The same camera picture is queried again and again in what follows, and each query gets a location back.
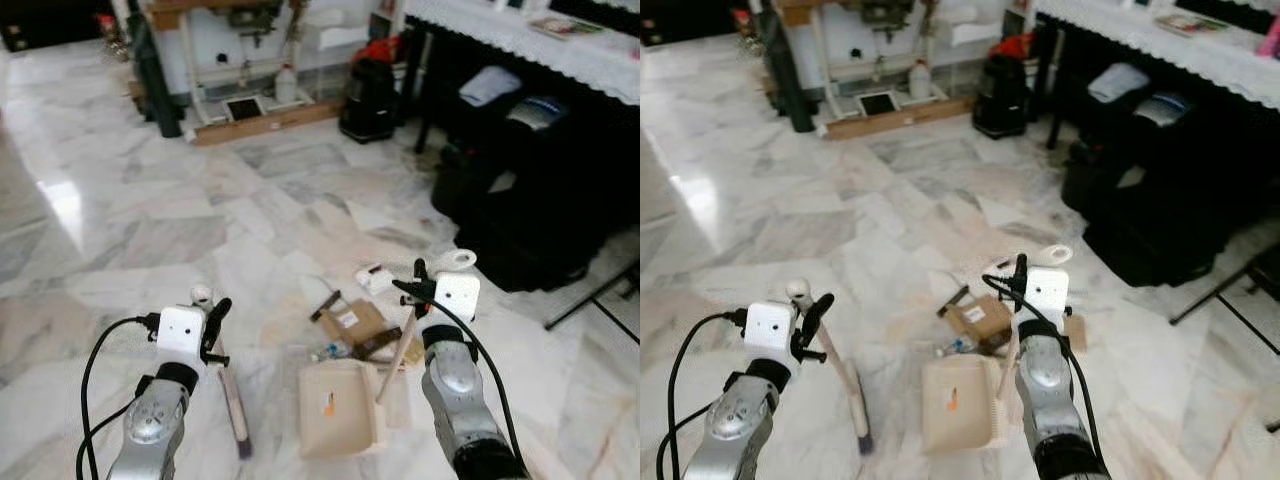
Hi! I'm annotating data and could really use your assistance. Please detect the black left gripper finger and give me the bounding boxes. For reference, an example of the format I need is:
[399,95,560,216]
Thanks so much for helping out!
[802,293,836,347]
[205,297,233,346]

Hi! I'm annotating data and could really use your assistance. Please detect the wooden broom with ball end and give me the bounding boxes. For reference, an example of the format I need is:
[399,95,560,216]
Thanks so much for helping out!
[786,279,876,456]
[190,285,253,461]

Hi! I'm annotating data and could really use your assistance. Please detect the beige dustpan with wooden handle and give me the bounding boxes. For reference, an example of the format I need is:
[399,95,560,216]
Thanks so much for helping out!
[920,244,1074,457]
[298,250,478,461]

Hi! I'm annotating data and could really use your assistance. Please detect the brown cardboard box white label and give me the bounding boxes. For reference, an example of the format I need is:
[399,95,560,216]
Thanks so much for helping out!
[940,292,1013,351]
[312,297,393,353]

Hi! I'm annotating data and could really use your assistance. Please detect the dark brown cardboard scrap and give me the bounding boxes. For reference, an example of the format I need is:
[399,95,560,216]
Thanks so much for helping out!
[352,328,403,363]

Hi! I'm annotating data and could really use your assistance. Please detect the large black bag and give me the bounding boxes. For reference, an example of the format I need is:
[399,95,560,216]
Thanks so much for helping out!
[432,95,641,294]
[1060,92,1280,289]

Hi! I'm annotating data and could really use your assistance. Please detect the black metal stand legs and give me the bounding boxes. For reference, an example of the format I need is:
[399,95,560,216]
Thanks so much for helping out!
[1170,240,1280,356]
[543,258,641,346]

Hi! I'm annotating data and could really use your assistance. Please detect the black vacuum cleaner red top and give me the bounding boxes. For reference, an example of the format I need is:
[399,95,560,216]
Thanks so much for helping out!
[972,33,1036,139]
[338,38,403,144]

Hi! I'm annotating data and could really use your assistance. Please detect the long wooden plank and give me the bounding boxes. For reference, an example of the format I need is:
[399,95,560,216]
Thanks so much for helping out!
[822,97,976,141]
[192,98,348,147]

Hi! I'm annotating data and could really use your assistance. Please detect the white folded cloth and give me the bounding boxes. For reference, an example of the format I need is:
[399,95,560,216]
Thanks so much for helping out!
[459,65,524,109]
[1087,62,1151,104]

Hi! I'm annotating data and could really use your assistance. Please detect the dark green folded umbrella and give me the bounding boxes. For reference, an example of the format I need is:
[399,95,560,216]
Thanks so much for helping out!
[752,0,816,134]
[122,0,185,139]

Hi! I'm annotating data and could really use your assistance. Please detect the table with white lace cloth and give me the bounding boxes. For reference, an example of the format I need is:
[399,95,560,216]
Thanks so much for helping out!
[1035,0,1280,151]
[400,0,641,156]

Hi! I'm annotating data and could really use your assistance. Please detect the white plastic container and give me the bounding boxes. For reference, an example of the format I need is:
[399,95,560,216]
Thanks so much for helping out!
[940,5,1006,46]
[300,8,373,53]

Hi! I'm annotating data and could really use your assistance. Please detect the thin printed magazine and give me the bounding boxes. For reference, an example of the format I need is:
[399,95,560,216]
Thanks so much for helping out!
[1155,12,1233,39]
[528,14,607,41]

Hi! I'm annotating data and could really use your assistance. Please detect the small red ornament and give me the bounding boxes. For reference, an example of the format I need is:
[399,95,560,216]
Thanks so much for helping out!
[97,12,129,63]
[730,8,761,56]

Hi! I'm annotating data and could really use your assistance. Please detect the dark low cabinet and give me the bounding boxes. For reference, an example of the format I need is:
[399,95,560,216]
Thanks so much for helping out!
[640,0,746,48]
[0,0,116,56]

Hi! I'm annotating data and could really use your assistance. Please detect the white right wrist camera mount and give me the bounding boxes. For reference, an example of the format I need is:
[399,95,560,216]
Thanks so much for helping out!
[1025,268,1071,326]
[435,273,481,324]

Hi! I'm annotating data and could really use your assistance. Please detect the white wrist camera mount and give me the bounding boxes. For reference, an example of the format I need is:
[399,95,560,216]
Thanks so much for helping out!
[1025,268,1071,326]
[157,306,208,364]
[745,302,798,361]
[435,273,481,324]

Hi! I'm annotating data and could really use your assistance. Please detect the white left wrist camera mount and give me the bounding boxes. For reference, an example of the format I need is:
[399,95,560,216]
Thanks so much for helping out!
[745,302,798,361]
[157,306,208,364]

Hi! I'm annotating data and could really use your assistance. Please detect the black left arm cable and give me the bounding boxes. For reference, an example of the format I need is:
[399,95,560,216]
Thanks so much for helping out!
[77,314,161,480]
[655,310,749,480]

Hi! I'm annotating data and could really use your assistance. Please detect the white frame sewing machine table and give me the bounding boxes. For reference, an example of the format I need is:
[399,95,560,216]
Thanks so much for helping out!
[775,0,951,136]
[148,0,313,129]

